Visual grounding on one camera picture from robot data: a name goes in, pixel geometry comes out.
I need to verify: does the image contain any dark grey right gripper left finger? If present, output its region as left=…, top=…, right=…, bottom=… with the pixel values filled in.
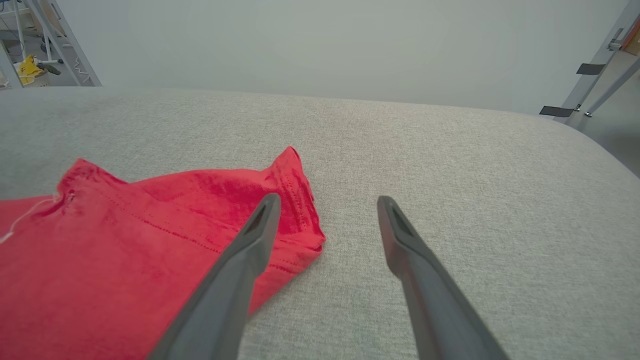
left=147, top=192, right=282, bottom=360

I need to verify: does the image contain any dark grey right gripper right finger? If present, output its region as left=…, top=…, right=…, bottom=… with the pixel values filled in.
left=376, top=195, right=511, bottom=360

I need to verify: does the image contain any red and white shirt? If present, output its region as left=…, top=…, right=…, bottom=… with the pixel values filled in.
left=0, top=145, right=327, bottom=360

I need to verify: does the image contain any yellow object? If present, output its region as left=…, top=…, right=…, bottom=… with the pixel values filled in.
left=17, top=54, right=47, bottom=86

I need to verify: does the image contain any grey fabric sofa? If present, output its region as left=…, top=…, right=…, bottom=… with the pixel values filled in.
left=0, top=86, right=640, bottom=360

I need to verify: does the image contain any grey frame leg with bracket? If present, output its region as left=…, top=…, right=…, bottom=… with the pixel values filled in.
left=22, top=0, right=103, bottom=87

